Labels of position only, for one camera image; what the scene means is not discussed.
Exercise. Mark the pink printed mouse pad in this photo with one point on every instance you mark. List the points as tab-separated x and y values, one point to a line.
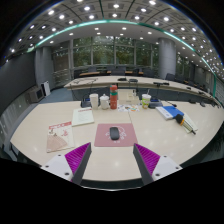
129	138

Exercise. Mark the white booklet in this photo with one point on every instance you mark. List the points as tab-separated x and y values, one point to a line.
191	121

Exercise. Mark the beige cardboard box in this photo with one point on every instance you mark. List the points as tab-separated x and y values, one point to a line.
128	98

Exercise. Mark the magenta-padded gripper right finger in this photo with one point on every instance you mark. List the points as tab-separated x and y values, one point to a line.
165	166

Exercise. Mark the white paper sheet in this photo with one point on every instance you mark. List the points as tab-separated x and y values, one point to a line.
82	116

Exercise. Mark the green printed paper cup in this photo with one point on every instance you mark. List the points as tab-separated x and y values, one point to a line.
146	101

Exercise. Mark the ceiling lights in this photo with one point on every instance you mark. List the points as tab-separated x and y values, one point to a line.
124	28

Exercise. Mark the long curved conference table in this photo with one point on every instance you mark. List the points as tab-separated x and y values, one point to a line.
100	81

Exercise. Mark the colourful sticker sheet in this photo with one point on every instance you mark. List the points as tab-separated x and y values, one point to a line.
128	108

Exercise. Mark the red bottle with green band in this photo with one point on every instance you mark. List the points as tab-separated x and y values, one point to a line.
113	98

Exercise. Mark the dark conference chairs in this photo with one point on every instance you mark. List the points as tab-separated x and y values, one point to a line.
170	76

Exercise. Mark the white lidded mug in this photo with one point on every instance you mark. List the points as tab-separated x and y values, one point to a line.
104	102

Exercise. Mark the black computer mouse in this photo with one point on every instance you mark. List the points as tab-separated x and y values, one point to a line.
114	133

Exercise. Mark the white paper cup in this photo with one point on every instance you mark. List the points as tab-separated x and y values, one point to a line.
94	101

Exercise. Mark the white floor appliance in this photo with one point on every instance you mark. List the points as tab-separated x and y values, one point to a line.
45	88

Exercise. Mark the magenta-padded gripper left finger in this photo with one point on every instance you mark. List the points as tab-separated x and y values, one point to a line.
57	164

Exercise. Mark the blue and white book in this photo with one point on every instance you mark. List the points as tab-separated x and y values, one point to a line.
170	111

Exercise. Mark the black gooseneck desk microphone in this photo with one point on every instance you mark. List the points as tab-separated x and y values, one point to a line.
85	104
155	104

